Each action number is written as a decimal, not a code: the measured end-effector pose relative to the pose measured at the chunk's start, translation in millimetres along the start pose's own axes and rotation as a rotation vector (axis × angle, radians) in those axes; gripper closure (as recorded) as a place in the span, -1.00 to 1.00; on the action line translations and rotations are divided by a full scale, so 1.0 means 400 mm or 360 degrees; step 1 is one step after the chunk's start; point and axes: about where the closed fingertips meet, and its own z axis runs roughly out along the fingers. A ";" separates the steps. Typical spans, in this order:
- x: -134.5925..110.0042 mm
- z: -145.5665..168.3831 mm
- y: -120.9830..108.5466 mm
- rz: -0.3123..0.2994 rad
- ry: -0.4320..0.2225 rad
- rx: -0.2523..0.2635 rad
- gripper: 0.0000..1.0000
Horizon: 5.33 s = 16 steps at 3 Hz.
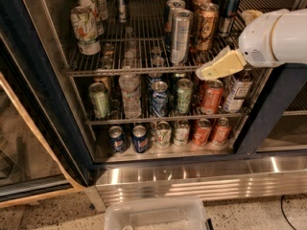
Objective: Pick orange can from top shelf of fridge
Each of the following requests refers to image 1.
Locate white 7up can front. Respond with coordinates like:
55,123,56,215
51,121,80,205
70,6,101,56

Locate blue pepsi can bottom left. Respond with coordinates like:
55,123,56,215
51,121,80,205
108,126,126,153

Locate blue pepsi can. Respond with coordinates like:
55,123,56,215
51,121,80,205
152,80,169,117
108,126,126,153
132,125,149,153

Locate middle wire shelf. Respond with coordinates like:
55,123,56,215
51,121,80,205
68,74,272,127

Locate white green can bottom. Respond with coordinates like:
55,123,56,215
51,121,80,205
155,122,172,150

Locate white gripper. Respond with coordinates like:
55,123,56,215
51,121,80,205
196,9,288,81

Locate glass fridge door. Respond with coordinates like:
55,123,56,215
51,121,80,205
0,42,84,208

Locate stainless fridge base panel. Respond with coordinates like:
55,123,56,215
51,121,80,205
85,155,307,212

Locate tall silver can front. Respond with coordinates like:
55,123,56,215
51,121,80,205
170,10,194,65

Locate orange can middle shelf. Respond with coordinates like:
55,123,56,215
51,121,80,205
201,80,224,115

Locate dark fridge centre pillar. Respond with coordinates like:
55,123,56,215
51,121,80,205
234,63,307,155

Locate white 7up can middle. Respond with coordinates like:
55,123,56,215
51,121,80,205
77,0,106,36

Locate wire shelf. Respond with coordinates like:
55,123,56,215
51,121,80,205
66,0,295,78
68,74,272,127

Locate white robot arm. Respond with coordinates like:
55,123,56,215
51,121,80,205
196,9,307,81

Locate top wire shelf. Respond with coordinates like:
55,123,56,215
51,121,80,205
66,0,295,78

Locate black cable on floor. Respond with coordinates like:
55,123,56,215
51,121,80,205
280,194,307,230

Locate clear plastic bin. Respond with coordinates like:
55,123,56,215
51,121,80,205
104,196,214,230

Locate green can middle centre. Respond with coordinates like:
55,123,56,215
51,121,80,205
176,79,193,114

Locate tall silver can back left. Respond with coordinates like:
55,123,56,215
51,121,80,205
114,0,130,23

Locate clear water bottle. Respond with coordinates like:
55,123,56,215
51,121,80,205
119,74,141,119

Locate blue pepsi can middle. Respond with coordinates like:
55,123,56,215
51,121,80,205
152,80,169,117

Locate orange copper can front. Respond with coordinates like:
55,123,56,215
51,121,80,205
193,3,219,51

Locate white 7up can back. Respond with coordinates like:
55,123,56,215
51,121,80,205
87,0,109,21

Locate green can middle left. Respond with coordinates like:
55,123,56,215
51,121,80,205
89,82,109,119

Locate blue silver tall can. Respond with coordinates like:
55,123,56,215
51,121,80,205
218,0,240,36

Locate white 7up can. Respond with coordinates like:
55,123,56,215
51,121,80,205
87,0,109,21
70,6,101,56
77,0,106,36

